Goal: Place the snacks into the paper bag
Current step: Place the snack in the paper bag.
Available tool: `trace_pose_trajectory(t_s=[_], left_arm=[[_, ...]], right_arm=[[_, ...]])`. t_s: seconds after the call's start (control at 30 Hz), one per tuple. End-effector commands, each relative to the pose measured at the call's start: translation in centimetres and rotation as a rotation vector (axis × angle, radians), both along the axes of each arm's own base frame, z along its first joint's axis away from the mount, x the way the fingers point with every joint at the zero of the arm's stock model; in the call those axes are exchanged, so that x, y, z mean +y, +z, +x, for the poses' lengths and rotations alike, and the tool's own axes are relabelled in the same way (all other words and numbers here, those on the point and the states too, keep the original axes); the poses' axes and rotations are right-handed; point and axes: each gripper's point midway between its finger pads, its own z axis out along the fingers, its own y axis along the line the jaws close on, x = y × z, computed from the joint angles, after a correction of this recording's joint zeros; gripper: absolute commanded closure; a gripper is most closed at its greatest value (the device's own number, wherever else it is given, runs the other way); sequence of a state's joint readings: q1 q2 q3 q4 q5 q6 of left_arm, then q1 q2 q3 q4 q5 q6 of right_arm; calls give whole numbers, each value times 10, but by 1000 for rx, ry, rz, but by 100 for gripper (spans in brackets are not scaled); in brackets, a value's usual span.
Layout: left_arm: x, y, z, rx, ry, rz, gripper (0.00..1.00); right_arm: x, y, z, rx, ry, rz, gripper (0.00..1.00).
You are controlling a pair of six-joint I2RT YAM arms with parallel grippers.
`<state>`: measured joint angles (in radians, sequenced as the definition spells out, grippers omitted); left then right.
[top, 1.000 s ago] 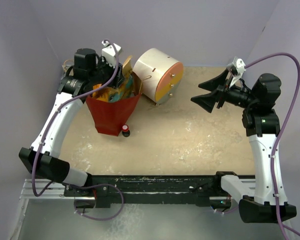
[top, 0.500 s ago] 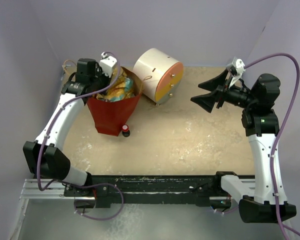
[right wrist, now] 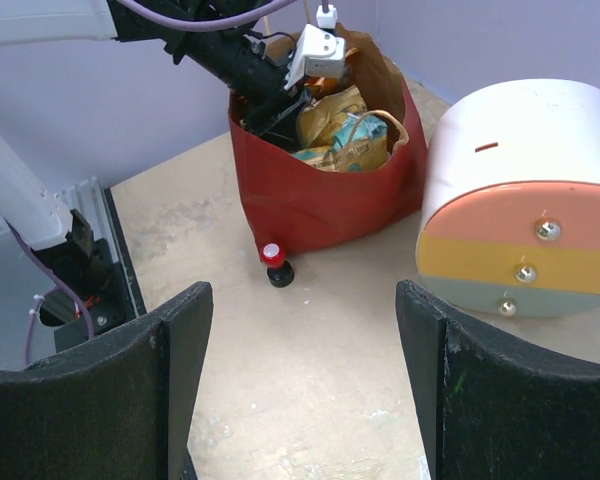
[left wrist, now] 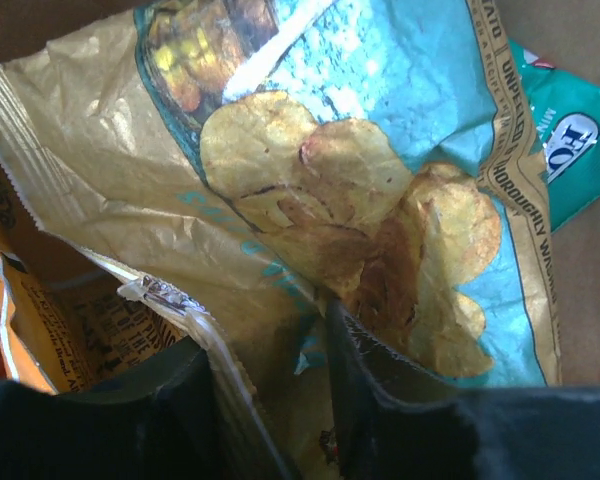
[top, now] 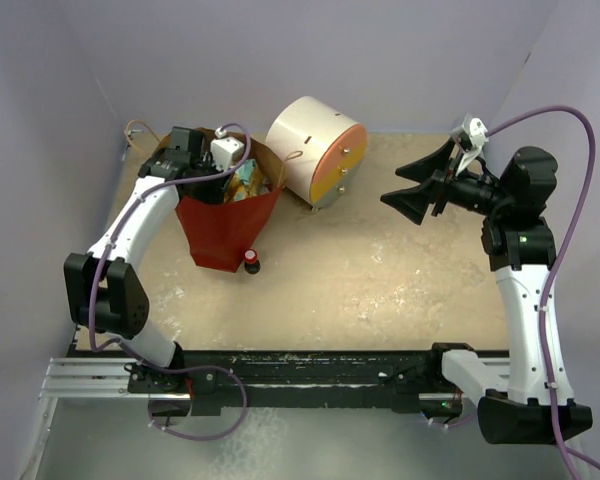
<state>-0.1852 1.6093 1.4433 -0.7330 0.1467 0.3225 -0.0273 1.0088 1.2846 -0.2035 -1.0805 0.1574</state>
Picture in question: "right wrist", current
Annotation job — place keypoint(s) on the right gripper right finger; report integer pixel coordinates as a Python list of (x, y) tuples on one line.
[(491, 405)]

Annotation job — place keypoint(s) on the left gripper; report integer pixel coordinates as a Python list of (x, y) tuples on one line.
[(271, 110)]

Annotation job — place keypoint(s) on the round white drawer cabinet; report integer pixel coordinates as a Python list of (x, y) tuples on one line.
[(510, 220)]

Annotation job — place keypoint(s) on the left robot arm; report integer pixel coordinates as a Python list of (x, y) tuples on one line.
[(140, 117)]

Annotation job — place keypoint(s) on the small dark sauce bottle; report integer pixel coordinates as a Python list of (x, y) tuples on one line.
[(279, 271)]

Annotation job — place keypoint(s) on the red brown paper bag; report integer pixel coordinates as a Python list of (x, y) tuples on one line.
[(303, 209)]

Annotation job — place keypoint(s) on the black front frame rail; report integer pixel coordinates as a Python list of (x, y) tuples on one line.
[(109, 287)]

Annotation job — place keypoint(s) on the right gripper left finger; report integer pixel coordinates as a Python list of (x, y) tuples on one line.
[(118, 406)]

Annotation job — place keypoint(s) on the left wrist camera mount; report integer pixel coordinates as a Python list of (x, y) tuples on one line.
[(319, 51)]

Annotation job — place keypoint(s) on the tan paper snack bag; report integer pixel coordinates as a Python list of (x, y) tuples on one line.
[(337, 134)]

